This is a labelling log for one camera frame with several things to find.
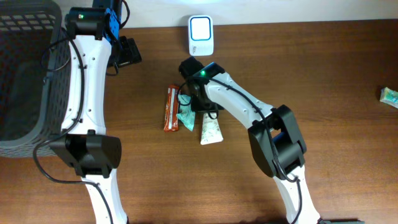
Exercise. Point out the small green tissue pack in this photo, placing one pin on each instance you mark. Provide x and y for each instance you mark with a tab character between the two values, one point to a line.
389	97

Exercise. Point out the red snack packet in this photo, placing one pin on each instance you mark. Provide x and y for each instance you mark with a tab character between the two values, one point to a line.
171	109

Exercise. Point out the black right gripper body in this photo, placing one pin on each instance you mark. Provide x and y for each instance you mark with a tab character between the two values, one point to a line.
203	104

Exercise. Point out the teal wipes packet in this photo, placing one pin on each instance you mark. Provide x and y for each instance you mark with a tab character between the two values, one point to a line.
185	114

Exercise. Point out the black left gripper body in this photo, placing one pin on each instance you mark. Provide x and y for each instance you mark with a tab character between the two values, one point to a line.
124	51

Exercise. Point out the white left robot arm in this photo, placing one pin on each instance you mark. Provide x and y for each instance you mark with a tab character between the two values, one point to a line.
95	45

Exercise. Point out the white barcode scanner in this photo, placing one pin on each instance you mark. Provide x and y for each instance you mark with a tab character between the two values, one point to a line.
200	35

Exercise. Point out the dark grey plastic basket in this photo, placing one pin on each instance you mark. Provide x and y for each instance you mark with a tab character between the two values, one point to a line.
35	75

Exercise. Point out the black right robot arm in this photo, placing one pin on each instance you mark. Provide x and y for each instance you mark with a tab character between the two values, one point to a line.
276	142

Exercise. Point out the white floral cream tube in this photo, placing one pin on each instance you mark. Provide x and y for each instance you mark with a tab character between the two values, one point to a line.
211	132

